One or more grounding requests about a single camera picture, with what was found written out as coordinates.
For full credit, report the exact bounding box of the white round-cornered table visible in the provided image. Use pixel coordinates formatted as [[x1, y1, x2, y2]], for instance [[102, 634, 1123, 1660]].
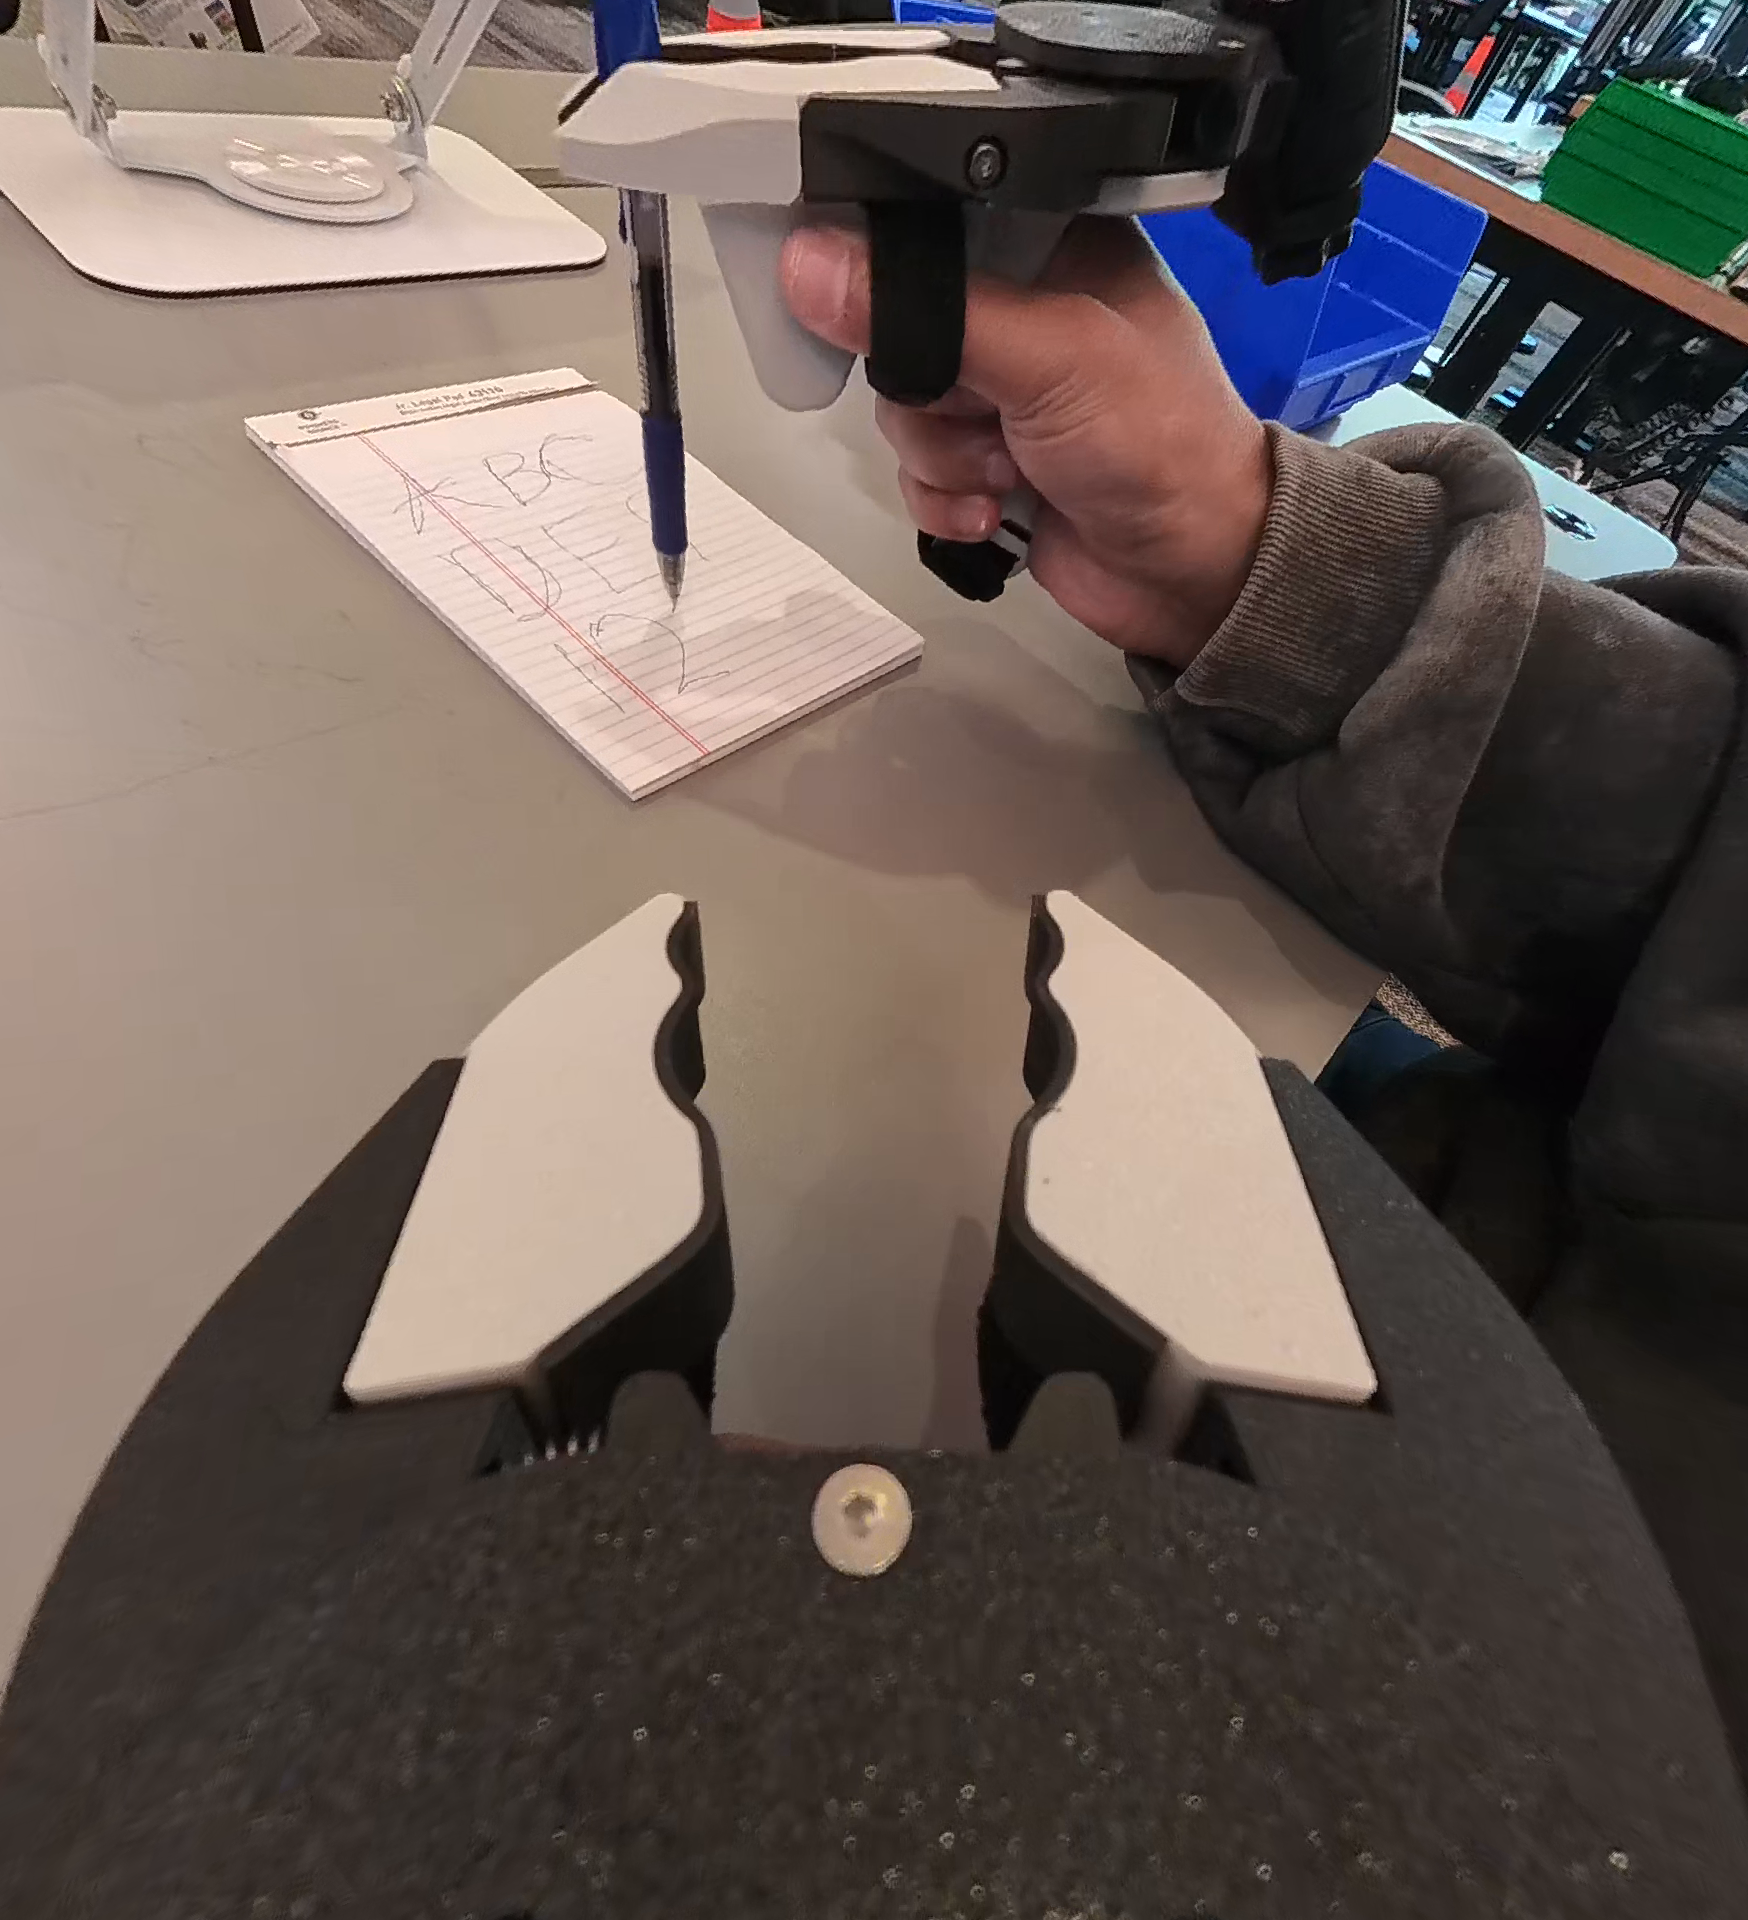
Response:
[[1330, 382, 1680, 581]]

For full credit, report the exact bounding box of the person's lap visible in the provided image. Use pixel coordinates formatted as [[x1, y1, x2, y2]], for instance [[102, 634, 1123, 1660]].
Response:
[[1314, 998, 1581, 1307]]

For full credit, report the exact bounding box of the person's right hand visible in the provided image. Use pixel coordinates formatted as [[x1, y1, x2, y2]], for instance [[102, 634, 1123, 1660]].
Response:
[[780, 199, 1278, 668]]

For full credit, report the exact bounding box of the white lined notepad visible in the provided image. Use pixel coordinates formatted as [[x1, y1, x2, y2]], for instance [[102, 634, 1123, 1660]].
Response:
[[244, 366, 924, 802]]

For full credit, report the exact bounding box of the wooden top table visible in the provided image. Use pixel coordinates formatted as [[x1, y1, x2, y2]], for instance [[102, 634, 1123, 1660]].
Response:
[[1376, 120, 1748, 438]]

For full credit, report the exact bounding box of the white document stand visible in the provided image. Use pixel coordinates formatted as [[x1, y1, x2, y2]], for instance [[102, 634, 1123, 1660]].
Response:
[[0, 0, 608, 296]]

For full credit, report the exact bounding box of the blue pen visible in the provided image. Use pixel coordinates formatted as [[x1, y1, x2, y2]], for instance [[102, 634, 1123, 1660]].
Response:
[[591, 0, 691, 614]]

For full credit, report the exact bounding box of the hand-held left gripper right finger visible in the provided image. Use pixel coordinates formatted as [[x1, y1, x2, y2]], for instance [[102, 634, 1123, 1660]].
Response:
[[978, 888, 1380, 1454]]

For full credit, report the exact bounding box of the printed instruction sheet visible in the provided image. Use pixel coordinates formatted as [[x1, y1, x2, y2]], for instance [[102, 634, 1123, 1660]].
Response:
[[101, 0, 325, 56]]

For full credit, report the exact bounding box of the black office chair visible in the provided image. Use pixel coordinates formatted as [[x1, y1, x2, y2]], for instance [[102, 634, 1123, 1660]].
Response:
[[1549, 322, 1748, 578]]

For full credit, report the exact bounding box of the person's right forearm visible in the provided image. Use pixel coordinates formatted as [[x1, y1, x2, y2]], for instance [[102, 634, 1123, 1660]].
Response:
[[1126, 418, 1748, 1187]]

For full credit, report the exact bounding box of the stack of green bins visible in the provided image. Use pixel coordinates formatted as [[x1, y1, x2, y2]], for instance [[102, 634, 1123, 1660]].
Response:
[[1540, 74, 1748, 278]]

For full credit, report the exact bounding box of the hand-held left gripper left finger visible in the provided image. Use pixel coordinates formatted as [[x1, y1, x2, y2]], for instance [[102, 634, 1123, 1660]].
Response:
[[342, 892, 737, 1451]]

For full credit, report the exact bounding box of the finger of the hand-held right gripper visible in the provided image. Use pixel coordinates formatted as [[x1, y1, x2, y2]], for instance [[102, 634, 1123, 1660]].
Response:
[[555, 67, 875, 412], [657, 30, 1007, 77]]

